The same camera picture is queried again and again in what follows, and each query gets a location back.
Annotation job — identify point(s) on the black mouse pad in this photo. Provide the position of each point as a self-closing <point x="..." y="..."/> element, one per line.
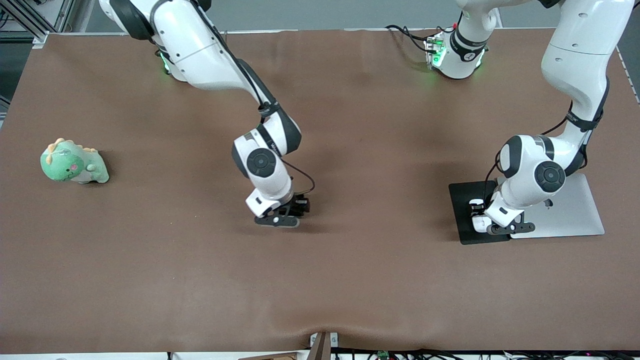
<point x="460" y="220"/>

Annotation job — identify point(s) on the brown table cover mat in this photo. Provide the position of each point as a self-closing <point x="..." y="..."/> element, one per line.
<point x="320" y="280"/>

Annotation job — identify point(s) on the white computer mouse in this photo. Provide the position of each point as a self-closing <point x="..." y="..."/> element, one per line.
<point x="479" y="225"/>

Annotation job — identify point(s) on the silver laptop with apple logo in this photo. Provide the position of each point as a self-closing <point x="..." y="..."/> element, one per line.
<point x="585" y="220"/>

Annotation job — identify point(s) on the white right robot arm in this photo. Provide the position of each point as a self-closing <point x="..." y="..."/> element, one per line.
<point x="200" y="50"/>

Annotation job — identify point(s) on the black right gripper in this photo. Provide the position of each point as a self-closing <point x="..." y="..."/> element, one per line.
<point x="298" y="205"/>

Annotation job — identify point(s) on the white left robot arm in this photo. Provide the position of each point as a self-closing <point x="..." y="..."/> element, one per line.
<point x="575" y="60"/>

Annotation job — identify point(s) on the green dinosaur plush toy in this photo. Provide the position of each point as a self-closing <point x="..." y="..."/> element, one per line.
<point x="70" y="165"/>

